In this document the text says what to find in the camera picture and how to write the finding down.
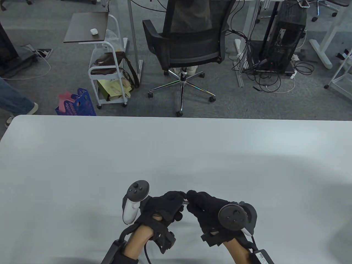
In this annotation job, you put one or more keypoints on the person's right hand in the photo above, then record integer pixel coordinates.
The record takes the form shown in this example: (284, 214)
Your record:
(206, 205)

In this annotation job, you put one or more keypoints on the person's left hand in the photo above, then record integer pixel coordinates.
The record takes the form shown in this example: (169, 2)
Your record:
(162, 203)

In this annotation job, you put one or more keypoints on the person's right forearm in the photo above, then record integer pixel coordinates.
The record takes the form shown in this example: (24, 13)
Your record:
(236, 251)

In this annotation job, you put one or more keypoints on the black left forearm sensor box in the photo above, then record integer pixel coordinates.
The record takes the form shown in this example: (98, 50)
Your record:
(112, 251)

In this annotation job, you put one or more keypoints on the black right forearm sensor box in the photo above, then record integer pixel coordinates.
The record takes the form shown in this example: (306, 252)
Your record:
(264, 257)

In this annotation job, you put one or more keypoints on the person's left forearm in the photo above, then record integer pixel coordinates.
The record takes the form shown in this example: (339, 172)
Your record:
(136, 240)

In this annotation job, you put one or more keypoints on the grey white left hand controller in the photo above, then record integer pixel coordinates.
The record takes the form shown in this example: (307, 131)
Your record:
(137, 191)

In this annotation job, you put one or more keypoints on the grey white hand controller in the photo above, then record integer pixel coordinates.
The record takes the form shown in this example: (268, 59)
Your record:
(137, 191)
(232, 217)

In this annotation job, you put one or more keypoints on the grey white right hand controller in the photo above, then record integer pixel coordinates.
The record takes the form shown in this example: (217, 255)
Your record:
(232, 217)

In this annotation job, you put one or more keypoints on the yellow paper bag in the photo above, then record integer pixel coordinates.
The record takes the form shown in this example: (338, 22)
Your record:
(110, 88)

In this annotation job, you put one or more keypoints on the blue plastic basket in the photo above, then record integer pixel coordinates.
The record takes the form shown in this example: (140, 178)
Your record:
(82, 104)

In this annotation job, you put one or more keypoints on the pink paper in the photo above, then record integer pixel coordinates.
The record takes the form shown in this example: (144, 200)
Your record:
(64, 100)

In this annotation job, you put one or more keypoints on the white rolling cart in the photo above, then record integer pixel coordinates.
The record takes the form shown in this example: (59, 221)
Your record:
(95, 71)

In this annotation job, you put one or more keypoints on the black mesh office chair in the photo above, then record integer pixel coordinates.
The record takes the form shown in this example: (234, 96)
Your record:
(192, 52)

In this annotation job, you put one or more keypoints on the brown bag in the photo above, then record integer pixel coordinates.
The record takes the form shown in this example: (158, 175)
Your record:
(108, 59)

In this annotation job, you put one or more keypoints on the white power strip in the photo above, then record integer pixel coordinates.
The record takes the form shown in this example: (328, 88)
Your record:
(295, 57)

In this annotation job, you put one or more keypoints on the clear plastic bag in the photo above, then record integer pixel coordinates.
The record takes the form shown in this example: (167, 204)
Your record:
(112, 37)

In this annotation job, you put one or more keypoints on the white earbud case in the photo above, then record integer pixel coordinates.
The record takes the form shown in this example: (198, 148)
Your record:
(94, 31)

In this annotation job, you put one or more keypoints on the black computer tower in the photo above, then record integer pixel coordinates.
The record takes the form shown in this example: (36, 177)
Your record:
(286, 35)

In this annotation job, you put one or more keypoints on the white desk leg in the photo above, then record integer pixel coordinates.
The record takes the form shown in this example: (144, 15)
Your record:
(320, 52)
(251, 16)

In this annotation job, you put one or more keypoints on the floor socket box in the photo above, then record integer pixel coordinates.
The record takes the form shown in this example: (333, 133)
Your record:
(44, 53)

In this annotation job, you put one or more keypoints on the dark brown side table top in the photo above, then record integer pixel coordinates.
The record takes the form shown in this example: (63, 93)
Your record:
(86, 27)

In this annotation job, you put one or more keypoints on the black wheeled chair base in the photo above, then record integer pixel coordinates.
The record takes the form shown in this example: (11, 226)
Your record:
(314, 18)

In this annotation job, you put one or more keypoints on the black floor stand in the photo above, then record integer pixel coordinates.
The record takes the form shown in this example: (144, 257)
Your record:
(5, 46)

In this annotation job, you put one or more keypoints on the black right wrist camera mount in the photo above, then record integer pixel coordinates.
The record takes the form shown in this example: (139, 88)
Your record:
(211, 239)

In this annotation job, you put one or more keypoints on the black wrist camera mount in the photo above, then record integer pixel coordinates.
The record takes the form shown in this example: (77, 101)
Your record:
(211, 239)
(166, 242)

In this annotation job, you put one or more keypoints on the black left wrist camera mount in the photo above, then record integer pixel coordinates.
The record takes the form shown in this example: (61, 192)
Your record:
(166, 242)

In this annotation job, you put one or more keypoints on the silver metal post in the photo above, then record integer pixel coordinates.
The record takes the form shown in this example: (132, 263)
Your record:
(133, 33)

